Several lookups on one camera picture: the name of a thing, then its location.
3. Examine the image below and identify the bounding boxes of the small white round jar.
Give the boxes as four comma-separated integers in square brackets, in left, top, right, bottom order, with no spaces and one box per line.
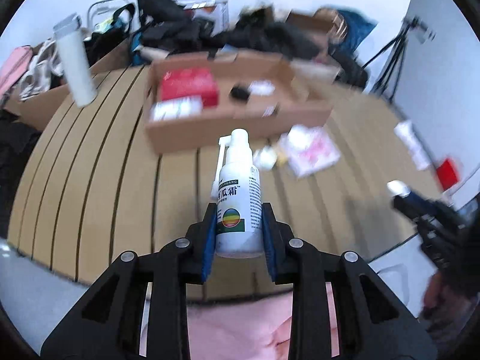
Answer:
[386,180,411,197]

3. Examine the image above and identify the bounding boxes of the white spray bottle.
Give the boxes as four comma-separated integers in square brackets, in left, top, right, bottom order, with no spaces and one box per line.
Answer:
[211,128,264,258]

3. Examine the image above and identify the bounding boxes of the small black object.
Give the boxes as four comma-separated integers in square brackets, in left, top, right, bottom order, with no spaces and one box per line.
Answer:
[229,85,251,103]

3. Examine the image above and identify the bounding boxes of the red rectangular box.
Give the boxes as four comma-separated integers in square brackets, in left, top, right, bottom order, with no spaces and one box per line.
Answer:
[158,67,220,107]

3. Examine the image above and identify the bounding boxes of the white paper sheet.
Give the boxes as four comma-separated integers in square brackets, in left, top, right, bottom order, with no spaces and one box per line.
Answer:
[394,120,431,171]

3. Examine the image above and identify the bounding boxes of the pink puffer jacket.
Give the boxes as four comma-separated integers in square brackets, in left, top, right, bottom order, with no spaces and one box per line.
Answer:
[139,282,340,360]

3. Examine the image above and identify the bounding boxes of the pink white booklet pouch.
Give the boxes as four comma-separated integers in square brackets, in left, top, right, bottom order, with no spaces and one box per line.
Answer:
[278,124,341,179]

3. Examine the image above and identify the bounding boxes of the olive slatted folding table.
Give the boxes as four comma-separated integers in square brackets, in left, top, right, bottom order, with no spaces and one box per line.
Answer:
[7,66,441,284]

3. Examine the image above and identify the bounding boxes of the black backpack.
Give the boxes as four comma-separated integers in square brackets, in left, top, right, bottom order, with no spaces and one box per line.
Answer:
[329,46,368,89]

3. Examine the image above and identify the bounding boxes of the white tube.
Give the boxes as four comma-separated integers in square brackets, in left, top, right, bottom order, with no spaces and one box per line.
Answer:
[253,145,278,172]

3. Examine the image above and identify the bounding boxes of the blue bag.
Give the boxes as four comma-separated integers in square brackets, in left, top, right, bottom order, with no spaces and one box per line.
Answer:
[316,7,377,56]

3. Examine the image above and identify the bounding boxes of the woven rattan ball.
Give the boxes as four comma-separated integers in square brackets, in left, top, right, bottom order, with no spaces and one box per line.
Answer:
[329,9,348,44]

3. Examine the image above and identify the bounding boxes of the cardboard box right rear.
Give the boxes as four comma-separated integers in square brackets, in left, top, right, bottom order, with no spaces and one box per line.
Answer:
[268,6,336,65]

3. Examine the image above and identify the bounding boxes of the cardboard box with clothes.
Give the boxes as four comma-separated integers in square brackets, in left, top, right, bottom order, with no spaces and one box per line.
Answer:
[4,39,130,131]

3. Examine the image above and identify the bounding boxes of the open cardboard tray box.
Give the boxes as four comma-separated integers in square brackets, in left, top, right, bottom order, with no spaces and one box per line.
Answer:
[143,51,333,155]

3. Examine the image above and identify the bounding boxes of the cream garment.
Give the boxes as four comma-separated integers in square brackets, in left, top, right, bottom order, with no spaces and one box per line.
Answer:
[18,37,64,101]

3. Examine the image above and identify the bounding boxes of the pink bag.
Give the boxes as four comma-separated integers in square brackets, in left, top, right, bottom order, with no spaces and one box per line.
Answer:
[0,46,33,97]

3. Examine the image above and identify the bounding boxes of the white thermos bottle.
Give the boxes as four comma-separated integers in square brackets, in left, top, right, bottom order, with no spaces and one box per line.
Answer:
[53,13,97,108]

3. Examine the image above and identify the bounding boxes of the black clothes pile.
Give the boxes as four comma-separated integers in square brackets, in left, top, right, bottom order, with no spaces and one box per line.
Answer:
[138,0,322,60]

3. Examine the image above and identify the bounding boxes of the camera tripod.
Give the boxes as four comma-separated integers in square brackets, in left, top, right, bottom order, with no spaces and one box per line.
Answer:
[362,16,436,105]

